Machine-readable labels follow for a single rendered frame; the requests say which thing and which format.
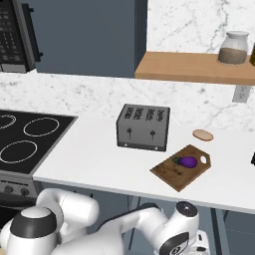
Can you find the glass jar with brown contents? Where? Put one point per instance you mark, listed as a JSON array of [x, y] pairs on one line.
[[233, 48]]

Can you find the grey four-slot toaster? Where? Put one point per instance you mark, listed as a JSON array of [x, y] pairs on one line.
[[142, 134]]

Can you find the dark bottle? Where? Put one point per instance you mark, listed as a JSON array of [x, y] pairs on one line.
[[253, 54]]

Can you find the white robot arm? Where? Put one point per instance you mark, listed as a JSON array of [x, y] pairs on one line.
[[76, 209]]

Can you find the purple eggplant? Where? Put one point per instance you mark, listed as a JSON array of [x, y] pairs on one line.
[[188, 161]]

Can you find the black stove with hob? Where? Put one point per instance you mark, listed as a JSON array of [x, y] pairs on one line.
[[43, 146]]

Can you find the blue wall cupboard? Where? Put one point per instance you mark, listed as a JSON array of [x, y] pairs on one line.
[[86, 36]]

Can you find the black object at counter edge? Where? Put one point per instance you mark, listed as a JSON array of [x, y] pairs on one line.
[[253, 160]]

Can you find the black microwave oven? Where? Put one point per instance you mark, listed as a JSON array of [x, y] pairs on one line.
[[13, 33]]

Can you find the brown wooden cutting board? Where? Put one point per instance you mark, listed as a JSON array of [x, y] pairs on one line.
[[177, 176]]

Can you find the slice of bread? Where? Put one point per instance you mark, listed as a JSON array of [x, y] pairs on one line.
[[203, 134]]

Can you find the grey stove knob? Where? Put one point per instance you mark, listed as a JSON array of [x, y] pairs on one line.
[[8, 190], [25, 192]]

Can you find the wooden wall shelf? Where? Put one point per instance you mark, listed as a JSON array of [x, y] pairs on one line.
[[192, 68]]

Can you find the blue base cupboard door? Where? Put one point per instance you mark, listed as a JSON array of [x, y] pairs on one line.
[[240, 232], [113, 204], [169, 205]]

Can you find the white wall socket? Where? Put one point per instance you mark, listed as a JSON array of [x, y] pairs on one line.
[[241, 93]]

